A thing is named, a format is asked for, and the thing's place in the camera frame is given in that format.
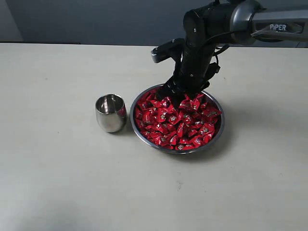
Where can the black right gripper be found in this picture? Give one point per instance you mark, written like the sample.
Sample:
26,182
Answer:
179,85

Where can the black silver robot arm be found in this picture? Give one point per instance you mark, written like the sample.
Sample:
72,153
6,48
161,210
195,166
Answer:
210,30

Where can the stainless steel cup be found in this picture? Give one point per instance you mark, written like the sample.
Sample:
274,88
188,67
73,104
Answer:
111,113

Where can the stainless steel bowl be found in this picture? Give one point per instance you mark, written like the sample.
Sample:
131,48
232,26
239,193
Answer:
144,140

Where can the red wrapped candy pile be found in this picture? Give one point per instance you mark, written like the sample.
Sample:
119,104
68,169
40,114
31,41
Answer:
176,125

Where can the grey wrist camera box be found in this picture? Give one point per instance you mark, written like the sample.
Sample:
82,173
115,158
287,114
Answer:
172,49

